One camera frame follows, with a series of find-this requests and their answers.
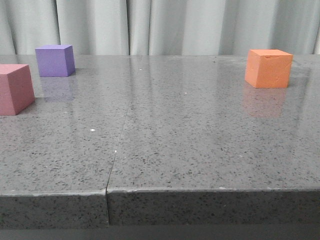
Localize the purple foam cube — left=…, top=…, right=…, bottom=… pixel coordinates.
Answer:
left=35, top=44, right=76, bottom=77

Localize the pink foam cube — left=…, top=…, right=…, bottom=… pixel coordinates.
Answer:
left=0, top=64, right=35, bottom=116

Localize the orange foam cube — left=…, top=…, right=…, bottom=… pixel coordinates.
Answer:
left=244, top=49, right=293, bottom=88

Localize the grey curtain backdrop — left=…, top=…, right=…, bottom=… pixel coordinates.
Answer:
left=0, top=0, right=320, bottom=55

